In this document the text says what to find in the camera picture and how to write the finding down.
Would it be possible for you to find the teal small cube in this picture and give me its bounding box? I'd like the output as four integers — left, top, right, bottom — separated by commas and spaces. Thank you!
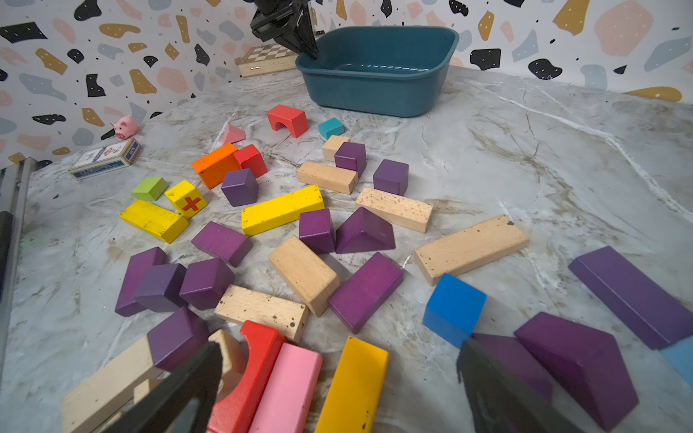
319, 118, 345, 140

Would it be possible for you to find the light blue block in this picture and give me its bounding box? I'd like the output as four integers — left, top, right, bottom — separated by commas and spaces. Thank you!
660, 336, 693, 386

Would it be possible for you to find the teal plastic storage bin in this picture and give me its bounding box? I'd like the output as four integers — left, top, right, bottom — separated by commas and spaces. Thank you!
296, 26, 459, 117

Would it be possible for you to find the purple long block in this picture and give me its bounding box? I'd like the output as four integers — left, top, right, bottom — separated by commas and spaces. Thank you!
568, 246, 692, 350

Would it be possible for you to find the purple cube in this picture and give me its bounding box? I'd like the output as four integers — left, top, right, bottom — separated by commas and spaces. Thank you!
221, 169, 259, 207

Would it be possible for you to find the orange block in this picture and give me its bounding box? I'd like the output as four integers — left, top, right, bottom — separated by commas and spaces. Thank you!
191, 144, 240, 189

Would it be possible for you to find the green small block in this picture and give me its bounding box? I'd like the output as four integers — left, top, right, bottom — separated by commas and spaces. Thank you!
133, 177, 168, 202

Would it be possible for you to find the purple wedge block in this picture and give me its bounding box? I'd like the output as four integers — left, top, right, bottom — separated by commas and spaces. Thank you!
514, 312, 639, 432

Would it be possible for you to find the red curved arch block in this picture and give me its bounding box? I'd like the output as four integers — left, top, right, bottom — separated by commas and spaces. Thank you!
208, 320, 285, 432

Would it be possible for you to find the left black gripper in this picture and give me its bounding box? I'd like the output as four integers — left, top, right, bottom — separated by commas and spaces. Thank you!
250, 0, 319, 60

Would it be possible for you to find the wooden chessboard box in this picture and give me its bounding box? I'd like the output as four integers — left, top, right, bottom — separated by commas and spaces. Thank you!
236, 44, 298, 78

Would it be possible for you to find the pink pig toy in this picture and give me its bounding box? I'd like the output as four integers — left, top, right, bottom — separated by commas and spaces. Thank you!
111, 115, 139, 140

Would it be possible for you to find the yellow cube red cross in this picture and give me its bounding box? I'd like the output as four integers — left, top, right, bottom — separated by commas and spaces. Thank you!
165, 180, 207, 219

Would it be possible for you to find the natural wood long block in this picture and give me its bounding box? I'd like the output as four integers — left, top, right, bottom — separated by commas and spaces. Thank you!
414, 215, 530, 285

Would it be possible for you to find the blue cube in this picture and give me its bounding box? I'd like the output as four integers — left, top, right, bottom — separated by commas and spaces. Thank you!
422, 274, 487, 349

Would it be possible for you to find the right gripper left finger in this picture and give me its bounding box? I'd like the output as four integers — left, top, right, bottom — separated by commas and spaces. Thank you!
108, 342, 222, 432

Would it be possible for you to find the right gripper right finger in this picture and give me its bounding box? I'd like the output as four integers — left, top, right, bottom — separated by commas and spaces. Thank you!
457, 338, 580, 432

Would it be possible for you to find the yellow flat block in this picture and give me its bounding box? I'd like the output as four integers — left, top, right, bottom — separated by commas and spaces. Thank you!
120, 200, 189, 244

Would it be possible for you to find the amber yellow long block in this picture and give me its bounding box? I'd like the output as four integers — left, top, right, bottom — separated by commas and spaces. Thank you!
316, 337, 389, 432

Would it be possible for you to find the purple flat block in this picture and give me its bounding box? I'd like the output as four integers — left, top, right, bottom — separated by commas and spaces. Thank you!
114, 246, 169, 319

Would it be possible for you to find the playing card box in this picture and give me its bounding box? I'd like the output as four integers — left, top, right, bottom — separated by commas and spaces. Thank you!
69, 138, 142, 180

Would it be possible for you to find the pink wedge block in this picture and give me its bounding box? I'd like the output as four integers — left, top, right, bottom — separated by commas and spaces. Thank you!
222, 124, 247, 145

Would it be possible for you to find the pink long block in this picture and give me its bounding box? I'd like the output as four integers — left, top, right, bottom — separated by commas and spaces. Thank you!
249, 343, 322, 432

